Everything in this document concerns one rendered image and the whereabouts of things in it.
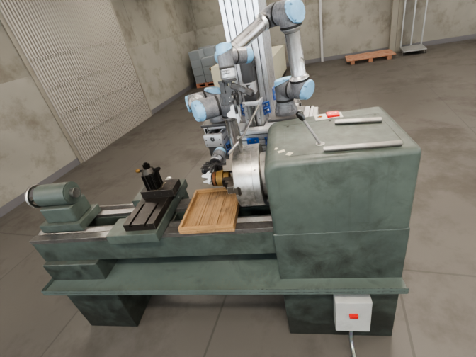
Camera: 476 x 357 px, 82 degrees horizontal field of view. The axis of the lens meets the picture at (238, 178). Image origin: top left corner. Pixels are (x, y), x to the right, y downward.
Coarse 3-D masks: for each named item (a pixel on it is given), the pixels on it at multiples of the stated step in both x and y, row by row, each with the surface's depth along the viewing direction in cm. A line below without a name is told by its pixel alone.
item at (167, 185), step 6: (174, 180) 164; (144, 186) 165; (168, 186) 159; (174, 186) 159; (144, 192) 159; (150, 192) 159; (156, 192) 158; (162, 192) 158; (168, 192) 157; (174, 192) 158; (144, 198) 162
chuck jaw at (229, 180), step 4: (232, 176) 138; (224, 180) 136; (228, 180) 135; (232, 180) 135; (224, 184) 138; (228, 184) 132; (232, 184) 131; (228, 188) 130; (232, 188) 129; (236, 188) 127; (240, 188) 127; (228, 192) 131; (232, 192) 130; (236, 192) 128; (240, 192) 128
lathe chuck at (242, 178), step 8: (248, 144) 135; (248, 152) 128; (232, 160) 128; (240, 160) 127; (248, 160) 126; (232, 168) 126; (240, 168) 125; (248, 168) 125; (240, 176) 125; (248, 176) 124; (240, 184) 126; (248, 184) 125; (248, 192) 127; (240, 200) 131; (248, 200) 130
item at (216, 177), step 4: (212, 172) 143; (216, 172) 141; (220, 172) 140; (224, 172) 142; (228, 172) 141; (212, 176) 141; (216, 176) 140; (220, 176) 139; (224, 176) 140; (228, 176) 140; (212, 180) 140; (216, 180) 140; (220, 180) 139; (212, 184) 142; (216, 184) 142; (220, 184) 141
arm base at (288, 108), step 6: (276, 102) 181; (282, 102) 176; (288, 102) 176; (294, 102) 179; (276, 108) 181; (282, 108) 178; (288, 108) 177; (294, 108) 178; (276, 114) 182; (282, 114) 179; (288, 114) 178
